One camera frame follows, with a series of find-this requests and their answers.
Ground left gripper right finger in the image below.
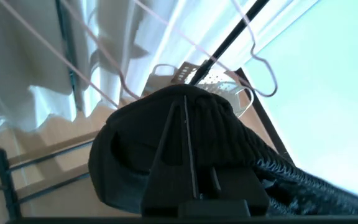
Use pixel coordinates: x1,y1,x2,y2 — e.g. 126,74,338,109
197,167,270,217

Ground white laundry basket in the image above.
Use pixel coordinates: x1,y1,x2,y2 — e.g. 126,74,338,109
149,61,255,118

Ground black shorts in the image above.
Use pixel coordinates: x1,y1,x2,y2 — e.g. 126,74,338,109
88,83,358,217

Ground black clothes rack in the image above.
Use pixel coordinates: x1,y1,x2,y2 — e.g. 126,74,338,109
0,0,272,220

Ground pink clothes hanger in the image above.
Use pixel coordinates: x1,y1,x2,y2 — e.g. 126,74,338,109
0,0,142,109
133,0,278,98

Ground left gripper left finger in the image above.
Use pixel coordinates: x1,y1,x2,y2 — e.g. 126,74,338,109
141,96,196,217

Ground beige curtain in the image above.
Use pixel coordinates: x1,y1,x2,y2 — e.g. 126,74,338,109
0,0,319,139

